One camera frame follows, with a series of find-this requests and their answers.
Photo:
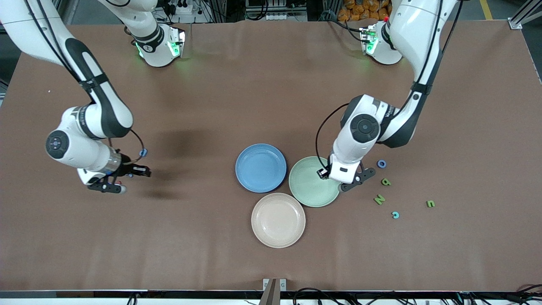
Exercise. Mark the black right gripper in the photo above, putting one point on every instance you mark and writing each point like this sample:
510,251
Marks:
126,166

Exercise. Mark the blue foam letter p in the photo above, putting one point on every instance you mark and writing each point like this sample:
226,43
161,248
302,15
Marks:
142,153

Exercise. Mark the green foam capital letter N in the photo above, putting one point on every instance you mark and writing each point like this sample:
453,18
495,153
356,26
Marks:
380,199

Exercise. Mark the green foam small letter b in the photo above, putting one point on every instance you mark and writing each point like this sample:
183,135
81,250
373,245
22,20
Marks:
388,182

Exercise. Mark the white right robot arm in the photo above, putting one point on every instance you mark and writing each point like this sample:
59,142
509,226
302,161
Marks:
72,148

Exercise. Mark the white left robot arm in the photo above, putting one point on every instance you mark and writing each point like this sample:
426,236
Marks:
419,34

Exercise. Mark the green plate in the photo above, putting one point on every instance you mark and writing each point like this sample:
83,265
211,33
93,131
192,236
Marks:
305,186

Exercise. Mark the blue foam letter o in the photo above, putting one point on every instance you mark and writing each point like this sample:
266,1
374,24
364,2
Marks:
378,164

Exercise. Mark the blue plate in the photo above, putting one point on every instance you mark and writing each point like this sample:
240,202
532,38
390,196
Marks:
260,167

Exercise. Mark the beige plate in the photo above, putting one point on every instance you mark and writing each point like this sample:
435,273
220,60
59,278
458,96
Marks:
278,220

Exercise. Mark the brown table cover sheet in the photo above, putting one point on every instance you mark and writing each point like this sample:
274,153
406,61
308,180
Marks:
254,106

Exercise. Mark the long white power strip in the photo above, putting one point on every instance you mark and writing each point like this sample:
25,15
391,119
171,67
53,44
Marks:
286,17

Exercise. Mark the bag of orange items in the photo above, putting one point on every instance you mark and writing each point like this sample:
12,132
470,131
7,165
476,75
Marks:
360,10

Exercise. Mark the white power strip with plugs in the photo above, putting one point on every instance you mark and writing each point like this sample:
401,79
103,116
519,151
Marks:
182,7

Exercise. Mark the metal table edge bracket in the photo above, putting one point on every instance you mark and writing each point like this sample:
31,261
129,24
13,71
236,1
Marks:
283,284

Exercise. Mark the metal table edge rail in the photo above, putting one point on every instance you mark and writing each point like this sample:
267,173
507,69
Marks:
84,293

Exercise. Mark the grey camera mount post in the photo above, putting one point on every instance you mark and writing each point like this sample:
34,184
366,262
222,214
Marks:
268,298

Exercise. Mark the aluminium frame profile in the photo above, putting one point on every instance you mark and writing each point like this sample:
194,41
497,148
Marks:
515,24

